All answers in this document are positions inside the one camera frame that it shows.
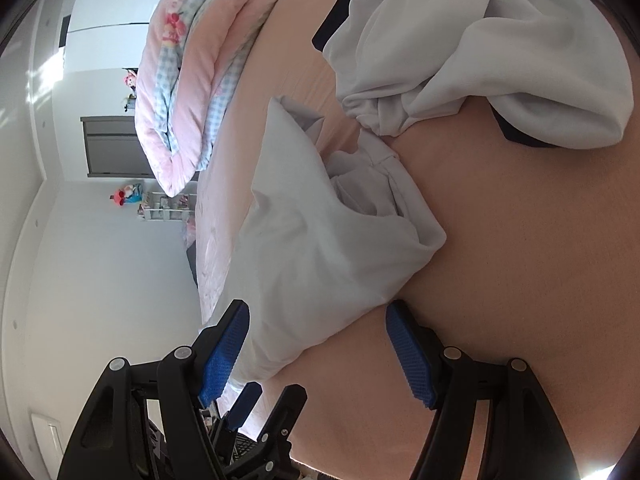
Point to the white wardrobe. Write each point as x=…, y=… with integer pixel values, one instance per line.
x=100, y=45

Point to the white storage shelf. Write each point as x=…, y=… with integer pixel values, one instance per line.
x=165, y=207

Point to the white wall switch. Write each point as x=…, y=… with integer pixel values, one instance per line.
x=47, y=432

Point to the pink bed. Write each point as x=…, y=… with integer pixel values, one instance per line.
x=525, y=260

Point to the white fleece-lined jacket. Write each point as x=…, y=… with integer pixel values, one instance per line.
x=475, y=60

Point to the light blue garment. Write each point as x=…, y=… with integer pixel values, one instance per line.
x=310, y=240

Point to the grey door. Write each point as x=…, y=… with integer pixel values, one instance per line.
x=115, y=145

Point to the pink doll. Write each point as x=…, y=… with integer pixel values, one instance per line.
x=130, y=82

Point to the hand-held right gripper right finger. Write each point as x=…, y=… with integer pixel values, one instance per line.
x=410, y=355

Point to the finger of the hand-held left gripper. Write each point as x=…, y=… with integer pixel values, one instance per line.
x=245, y=405
x=285, y=410

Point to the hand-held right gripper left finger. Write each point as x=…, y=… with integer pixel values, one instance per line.
x=225, y=355

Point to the pink checked quilt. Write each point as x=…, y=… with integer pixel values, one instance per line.
x=190, y=85

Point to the pink cloth bundle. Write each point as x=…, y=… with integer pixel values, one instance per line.
x=190, y=229

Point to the red toy figure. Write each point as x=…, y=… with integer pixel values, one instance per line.
x=125, y=196

